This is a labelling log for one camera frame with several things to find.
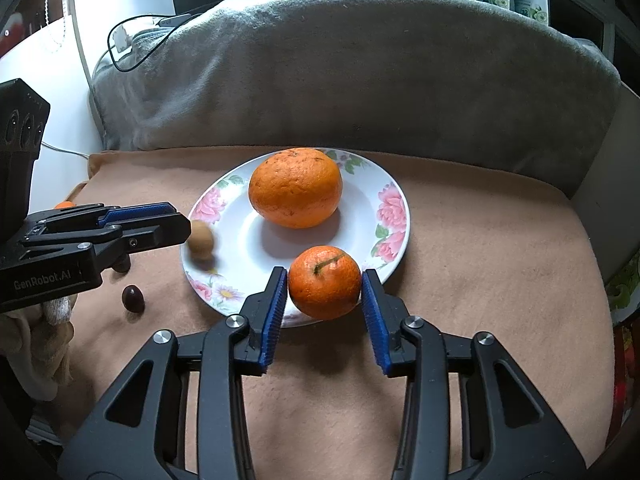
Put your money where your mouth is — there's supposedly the green printed packet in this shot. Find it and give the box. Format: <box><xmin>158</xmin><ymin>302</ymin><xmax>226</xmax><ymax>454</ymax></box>
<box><xmin>604</xmin><ymin>259</ymin><xmax>640</xmax><ymax>327</ymax></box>

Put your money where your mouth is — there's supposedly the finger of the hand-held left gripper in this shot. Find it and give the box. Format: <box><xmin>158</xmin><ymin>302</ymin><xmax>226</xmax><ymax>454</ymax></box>
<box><xmin>22</xmin><ymin>212</ymin><xmax>192</xmax><ymax>275</ymax></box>
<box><xmin>27</xmin><ymin>202</ymin><xmax>180</xmax><ymax>231</ymax></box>

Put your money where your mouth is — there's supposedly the grey fleece blanket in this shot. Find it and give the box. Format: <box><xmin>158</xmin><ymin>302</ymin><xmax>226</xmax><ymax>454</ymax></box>
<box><xmin>89</xmin><ymin>0</ymin><xmax>622</xmax><ymax>196</ymax></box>

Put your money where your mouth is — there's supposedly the black cable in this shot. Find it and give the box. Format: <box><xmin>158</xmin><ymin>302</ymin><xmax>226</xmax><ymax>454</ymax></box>
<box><xmin>107</xmin><ymin>12</ymin><xmax>201</xmax><ymax>73</ymax></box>

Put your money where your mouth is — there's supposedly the white floral plate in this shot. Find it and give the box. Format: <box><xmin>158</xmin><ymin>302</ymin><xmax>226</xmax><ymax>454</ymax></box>
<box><xmin>180</xmin><ymin>147</ymin><xmax>412</xmax><ymax>329</ymax></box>

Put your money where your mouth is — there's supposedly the small mandarin with stem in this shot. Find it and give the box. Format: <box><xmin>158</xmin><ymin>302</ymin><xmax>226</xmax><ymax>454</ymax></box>
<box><xmin>288</xmin><ymin>245</ymin><xmax>362</xmax><ymax>321</ymax></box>

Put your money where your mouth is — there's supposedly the red packet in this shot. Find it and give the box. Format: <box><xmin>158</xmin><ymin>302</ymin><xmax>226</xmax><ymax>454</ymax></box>
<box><xmin>612</xmin><ymin>325</ymin><xmax>640</xmax><ymax>438</ymax></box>

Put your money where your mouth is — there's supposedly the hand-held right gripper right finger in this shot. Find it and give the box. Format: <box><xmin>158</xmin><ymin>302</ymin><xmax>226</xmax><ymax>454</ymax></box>
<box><xmin>361</xmin><ymin>268</ymin><xmax>587</xmax><ymax>480</ymax></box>

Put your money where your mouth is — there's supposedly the dark purple plum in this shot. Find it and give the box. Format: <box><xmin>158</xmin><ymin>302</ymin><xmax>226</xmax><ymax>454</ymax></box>
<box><xmin>121</xmin><ymin>284</ymin><xmax>146</xmax><ymax>311</ymax></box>

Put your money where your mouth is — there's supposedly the white cable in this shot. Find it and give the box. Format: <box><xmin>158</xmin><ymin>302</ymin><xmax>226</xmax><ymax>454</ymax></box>
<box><xmin>40</xmin><ymin>47</ymin><xmax>116</xmax><ymax>160</ymax></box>

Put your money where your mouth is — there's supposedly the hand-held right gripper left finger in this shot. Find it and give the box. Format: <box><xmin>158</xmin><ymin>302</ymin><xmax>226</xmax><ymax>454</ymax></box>
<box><xmin>59</xmin><ymin>266</ymin><xmax>290</xmax><ymax>480</ymax></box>

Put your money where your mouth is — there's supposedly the large rough orange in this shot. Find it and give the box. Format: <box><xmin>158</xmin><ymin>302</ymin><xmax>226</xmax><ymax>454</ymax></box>
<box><xmin>248</xmin><ymin>147</ymin><xmax>344</xmax><ymax>230</ymax></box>

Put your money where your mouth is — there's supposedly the person's left hand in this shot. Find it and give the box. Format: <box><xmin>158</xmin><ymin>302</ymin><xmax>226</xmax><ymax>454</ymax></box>
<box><xmin>40</xmin><ymin>296</ymin><xmax>77</xmax><ymax>325</ymax></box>

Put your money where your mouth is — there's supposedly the round brown fruit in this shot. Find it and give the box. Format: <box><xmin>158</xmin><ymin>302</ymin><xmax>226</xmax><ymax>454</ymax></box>
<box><xmin>186</xmin><ymin>220</ymin><xmax>217</xmax><ymax>261</ymax></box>

